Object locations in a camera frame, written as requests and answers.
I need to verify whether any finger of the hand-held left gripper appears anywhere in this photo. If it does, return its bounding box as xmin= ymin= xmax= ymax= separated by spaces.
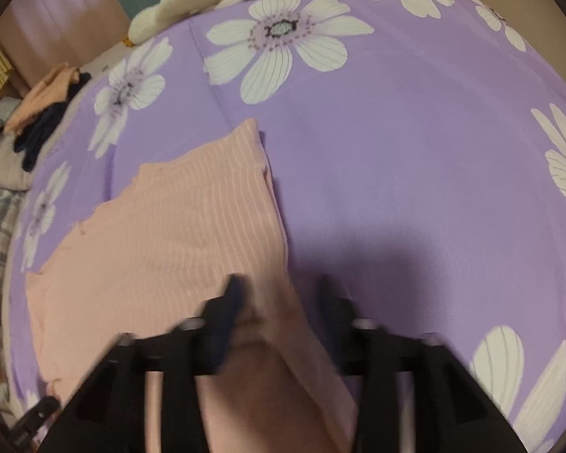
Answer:
xmin=9 ymin=395 xmax=61 ymax=444

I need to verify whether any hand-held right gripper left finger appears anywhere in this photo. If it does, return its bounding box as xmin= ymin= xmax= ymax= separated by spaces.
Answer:
xmin=59 ymin=274 xmax=248 ymax=453

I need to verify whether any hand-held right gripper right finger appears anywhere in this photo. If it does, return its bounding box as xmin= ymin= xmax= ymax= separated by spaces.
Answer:
xmin=318 ymin=274 xmax=515 ymax=453

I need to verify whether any pink knit sweater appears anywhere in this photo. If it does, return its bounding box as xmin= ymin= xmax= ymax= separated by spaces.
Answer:
xmin=26 ymin=118 xmax=359 ymax=453

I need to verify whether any purple floral blanket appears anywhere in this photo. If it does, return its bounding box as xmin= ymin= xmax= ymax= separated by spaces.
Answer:
xmin=2 ymin=0 xmax=566 ymax=453

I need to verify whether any grey folded blanket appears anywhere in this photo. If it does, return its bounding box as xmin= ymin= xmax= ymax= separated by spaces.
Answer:
xmin=0 ymin=139 xmax=35 ymax=192

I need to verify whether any folded dark navy garment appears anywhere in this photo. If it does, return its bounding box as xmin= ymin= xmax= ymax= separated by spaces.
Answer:
xmin=13 ymin=73 xmax=92 ymax=173

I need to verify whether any folded peach garment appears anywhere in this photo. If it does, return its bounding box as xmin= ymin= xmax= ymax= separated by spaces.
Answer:
xmin=5 ymin=63 xmax=83 ymax=134

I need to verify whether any pink curtain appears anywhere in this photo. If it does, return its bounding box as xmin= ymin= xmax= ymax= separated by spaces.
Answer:
xmin=0 ymin=0 xmax=133 ymax=81

